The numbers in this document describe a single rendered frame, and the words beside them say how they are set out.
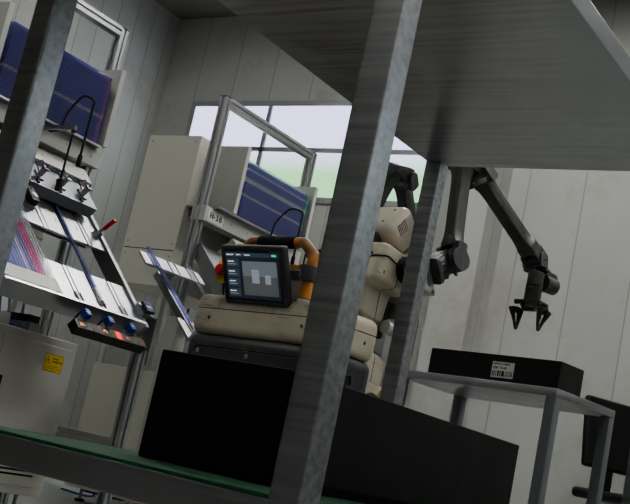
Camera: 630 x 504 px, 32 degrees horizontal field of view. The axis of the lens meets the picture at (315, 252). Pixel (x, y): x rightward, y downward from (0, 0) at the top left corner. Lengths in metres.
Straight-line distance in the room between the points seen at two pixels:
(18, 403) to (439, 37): 2.81
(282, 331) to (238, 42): 6.57
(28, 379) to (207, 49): 6.06
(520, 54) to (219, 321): 2.00
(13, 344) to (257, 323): 1.07
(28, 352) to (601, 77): 2.84
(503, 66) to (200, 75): 8.21
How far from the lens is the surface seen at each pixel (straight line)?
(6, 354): 3.87
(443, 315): 7.28
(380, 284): 3.38
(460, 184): 3.59
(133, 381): 3.88
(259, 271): 3.10
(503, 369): 4.10
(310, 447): 0.83
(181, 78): 9.70
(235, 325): 3.19
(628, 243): 7.28
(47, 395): 4.02
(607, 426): 4.20
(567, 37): 1.33
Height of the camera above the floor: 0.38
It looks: 11 degrees up
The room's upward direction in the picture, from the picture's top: 12 degrees clockwise
